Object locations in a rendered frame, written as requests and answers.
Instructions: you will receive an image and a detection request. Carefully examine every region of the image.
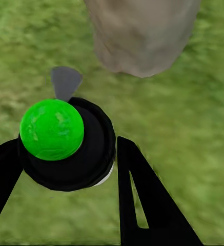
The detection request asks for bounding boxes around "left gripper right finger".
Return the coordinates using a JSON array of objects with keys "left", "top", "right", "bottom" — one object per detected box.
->
[{"left": 117, "top": 137, "right": 203, "bottom": 246}]

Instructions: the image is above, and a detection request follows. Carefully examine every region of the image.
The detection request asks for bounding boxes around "pesticide atomizer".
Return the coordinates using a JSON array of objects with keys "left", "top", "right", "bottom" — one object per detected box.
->
[{"left": 17, "top": 66, "right": 116, "bottom": 192}]

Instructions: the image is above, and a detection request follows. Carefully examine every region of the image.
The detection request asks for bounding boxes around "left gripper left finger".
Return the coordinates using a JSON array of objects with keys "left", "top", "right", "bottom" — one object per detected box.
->
[{"left": 0, "top": 139, "right": 23, "bottom": 214}]

